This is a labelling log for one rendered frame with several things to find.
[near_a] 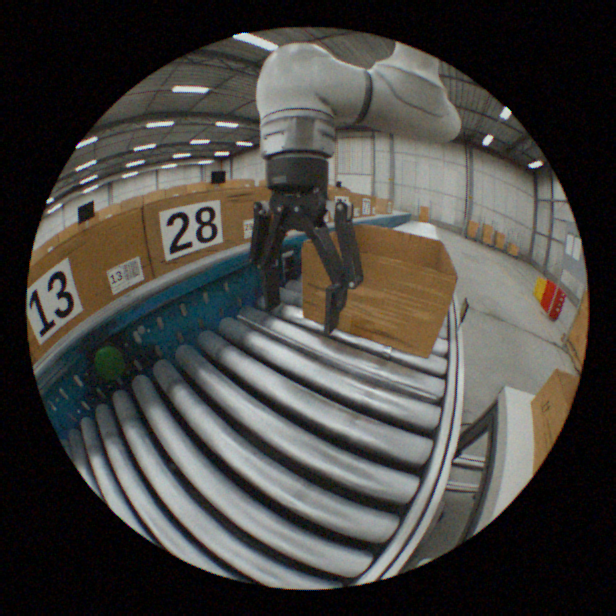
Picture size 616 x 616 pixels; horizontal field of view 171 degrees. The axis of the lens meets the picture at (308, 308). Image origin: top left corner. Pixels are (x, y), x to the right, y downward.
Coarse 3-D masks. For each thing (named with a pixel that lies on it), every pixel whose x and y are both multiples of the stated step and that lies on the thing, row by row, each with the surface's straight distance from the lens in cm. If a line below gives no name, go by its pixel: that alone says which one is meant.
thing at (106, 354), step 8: (104, 352) 41; (112, 352) 41; (96, 360) 42; (104, 360) 42; (112, 360) 42; (120, 360) 42; (96, 368) 43; (104, 368) 43; (112, 368) 43; (120, 368) 43; (104, 376) 44; (112, 376) 44
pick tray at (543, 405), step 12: (564, 372) 53; (552, 384) 49; (564, 384) 58; (576, 384) 63; (540, 396) 51; (552, 396) 48; (564, 396) 46; (540, 408) 50; (552, 408) 47; (564, 408) 45; (540, 420) 49; (552, 420) 46; (564, 420) 44; (540, 432) 48; (552, 432) 46; (540, 444) 47; (552, 444) 45; (540, 456) 46
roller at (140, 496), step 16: (96, 416) 49; (112, 416) 47; (112, 432) 43; (112, 448) 41; (112, 464) 40; (128, 464) 38; (128, 480) 37; (144, 480) 39; (128, 496) 37; (144, 496) 35; (144, 512) 34; (160, 512) 34; (160, 528) 33; (176, 528) 33; (176, 544) 32; (192, 544) 33; (192, 560) 32; (208, 560) 32; (240, 576) 33
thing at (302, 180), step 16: (272, 160) 24; (288, 160) 23; (304, 160) 23; (320, 160) 24; (272, 176) 24; (288, 176) 23; (304, 176) 22; (320, 176) 23; (272, 192) 27; (288, 192) 25; (304, 192) 24; (320, 192) 23; (272, 208) 27; (288, 208) 25; (320, 208) 23; (288, 224) 26
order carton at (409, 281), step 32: (384, 256) 75; (416, 256) 73; (448, 256) 50; (320, 288) 41; (384, 288) 36; (416, 288) 35; (448, 288) 35; (320, 320) 44; (352, 320) 41; (384, 320) 38; (416, 320) 37; (416, 352) 41
